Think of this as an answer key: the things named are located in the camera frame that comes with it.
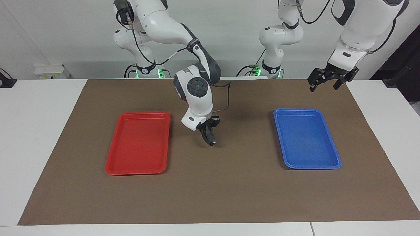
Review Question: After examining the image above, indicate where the brown table mat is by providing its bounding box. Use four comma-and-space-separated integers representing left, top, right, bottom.
17, 79, 420, 226

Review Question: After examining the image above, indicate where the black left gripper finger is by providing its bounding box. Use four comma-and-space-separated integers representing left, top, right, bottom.
333, 66, 359, 91
307, 68, 326, 93

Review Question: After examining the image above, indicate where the white power strip box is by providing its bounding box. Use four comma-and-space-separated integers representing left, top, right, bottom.
34, 64, 71, 79

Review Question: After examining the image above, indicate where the red plastic tray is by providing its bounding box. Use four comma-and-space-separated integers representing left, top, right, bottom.
104, 111, 171, 176

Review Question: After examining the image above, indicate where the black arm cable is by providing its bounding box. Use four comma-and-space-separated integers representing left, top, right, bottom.
124, 11, 231, 113
295, 0, 396, 55

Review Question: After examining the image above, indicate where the long curved dark brake pad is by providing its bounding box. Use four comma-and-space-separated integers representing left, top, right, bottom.
201, 127, 217, 147

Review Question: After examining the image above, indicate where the black clamp mount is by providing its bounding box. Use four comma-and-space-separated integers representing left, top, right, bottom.
383, 57, 420, 89
0, 68, 17, 88

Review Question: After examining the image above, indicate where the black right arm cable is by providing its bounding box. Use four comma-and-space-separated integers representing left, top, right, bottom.
124, 11, 231, 113

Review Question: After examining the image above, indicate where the black background panel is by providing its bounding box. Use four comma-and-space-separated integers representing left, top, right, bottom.
370, 25, 420, 103

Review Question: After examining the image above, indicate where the blue plastic tray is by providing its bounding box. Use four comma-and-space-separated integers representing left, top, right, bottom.
273, 108, 342, 170

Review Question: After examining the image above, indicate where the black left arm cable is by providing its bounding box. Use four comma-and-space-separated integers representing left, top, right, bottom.
295, 0, 396, 55

